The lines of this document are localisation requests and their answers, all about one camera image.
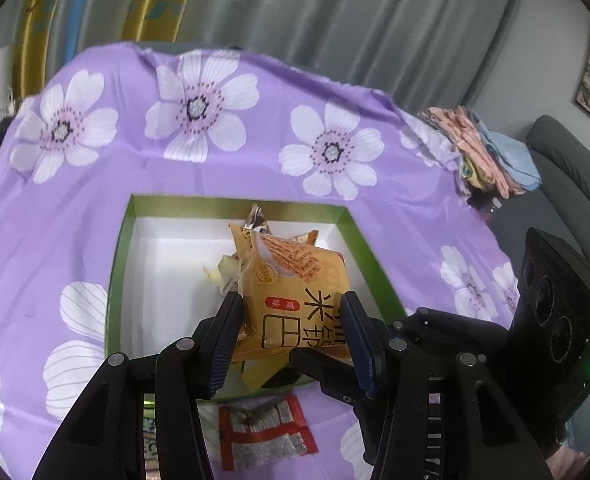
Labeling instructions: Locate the green cardboard box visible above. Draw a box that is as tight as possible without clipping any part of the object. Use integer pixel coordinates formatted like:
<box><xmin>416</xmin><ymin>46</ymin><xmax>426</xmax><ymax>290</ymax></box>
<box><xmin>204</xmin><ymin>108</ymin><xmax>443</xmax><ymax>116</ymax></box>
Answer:
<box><xmin>105</xmin><ymin>194</ymin><xmax>408</xmax><ymax>403</ymax></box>

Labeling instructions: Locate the grey curtain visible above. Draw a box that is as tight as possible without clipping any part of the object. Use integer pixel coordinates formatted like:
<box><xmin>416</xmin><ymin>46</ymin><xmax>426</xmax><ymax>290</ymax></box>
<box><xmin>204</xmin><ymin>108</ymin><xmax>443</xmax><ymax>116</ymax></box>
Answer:
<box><xmin>87</xmin><ymin>0</ymin><xmax>521</xmax><ymax>101</ymax></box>

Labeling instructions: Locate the pale yellow snack packet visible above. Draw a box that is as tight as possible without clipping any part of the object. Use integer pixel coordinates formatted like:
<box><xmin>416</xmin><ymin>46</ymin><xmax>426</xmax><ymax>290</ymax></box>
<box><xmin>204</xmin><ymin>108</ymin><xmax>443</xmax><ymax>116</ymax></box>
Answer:
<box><xmin>204</xmin><ymin>254</ymin><xmax>241</xmax><ymax>295</ymax></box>

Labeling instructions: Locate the cream packet with red edges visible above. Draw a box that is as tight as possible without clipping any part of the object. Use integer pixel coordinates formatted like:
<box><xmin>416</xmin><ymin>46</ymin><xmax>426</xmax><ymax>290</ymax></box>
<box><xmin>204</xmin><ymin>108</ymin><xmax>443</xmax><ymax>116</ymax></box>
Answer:
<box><xmin>218</xmin><ymin>394</ymin><xmax>320</xmax><ymax>472</ymax></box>

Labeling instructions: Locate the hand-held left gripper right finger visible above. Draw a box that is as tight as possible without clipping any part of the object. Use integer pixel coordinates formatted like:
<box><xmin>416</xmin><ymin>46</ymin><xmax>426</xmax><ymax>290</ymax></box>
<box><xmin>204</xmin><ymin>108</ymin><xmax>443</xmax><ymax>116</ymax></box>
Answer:
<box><xmin>340</xmin><ymin>291</ymin><xmax>548</xmax><ymax>480</ymax></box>

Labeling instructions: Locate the grey sofa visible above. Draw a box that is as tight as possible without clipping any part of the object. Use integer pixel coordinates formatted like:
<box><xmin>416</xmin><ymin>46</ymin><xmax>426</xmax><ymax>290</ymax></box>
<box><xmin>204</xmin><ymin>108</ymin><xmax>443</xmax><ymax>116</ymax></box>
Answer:
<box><xmin>490</xmin><ymin>115</ymin><xmax>590</xmax><ymax>311</ymax></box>

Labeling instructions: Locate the yellow rice cracker packet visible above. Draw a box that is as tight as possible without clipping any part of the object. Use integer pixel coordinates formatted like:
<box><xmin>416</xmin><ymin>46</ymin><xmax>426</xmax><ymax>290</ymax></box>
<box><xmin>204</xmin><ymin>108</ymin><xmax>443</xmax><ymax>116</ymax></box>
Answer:
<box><xmin>229</xmin><ymin>222</ymin><xmax>348</xmax><ymax>361</ymax></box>

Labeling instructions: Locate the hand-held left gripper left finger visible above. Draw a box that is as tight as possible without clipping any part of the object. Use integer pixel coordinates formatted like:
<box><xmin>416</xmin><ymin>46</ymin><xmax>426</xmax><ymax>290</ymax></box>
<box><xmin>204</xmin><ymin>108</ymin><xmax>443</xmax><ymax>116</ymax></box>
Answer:
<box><xmin>32</xmin><ymin>291</ymin><xmax>246</xmax><ymax>480</ymax></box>

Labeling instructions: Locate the pile of folded clothes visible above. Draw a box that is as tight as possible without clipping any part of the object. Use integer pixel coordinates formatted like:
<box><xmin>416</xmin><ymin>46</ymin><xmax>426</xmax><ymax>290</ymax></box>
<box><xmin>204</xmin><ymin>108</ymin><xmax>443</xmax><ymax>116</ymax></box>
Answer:
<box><xmin>417</xmin><ymin>105</ymin><xmax>542</xmax><ymax>198</ymax></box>

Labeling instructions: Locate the purple floral cloth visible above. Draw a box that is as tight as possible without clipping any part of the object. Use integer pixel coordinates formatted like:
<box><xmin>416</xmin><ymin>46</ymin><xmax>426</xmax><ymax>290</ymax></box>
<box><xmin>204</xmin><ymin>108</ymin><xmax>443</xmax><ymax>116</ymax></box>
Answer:
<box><xmin>0</xmin><ymin>42</ymin><xmax>523</xmax><ymax>480</ymax></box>

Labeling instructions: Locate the person's right forearm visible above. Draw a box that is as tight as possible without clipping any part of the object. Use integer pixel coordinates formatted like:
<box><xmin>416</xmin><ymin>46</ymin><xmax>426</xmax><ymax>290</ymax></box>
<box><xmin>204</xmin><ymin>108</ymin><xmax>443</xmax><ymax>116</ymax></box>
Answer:
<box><xmin>550</xmin><ymin>442</ymin><xmax>590</xmax><ymax>480</ymax></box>

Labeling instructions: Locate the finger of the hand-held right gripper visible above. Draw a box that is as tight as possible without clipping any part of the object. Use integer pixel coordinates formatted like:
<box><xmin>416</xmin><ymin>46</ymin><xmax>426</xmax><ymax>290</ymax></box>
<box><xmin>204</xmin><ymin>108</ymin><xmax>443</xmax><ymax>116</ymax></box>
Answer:
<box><xmin>385</xmin><ymin>306</ymin><xmax>514</xmax><ymax>361</ymax></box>
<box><xmin>289</xmin><ymin>347</ymin><xmax>363</xmax><ymax>406</ymax></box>

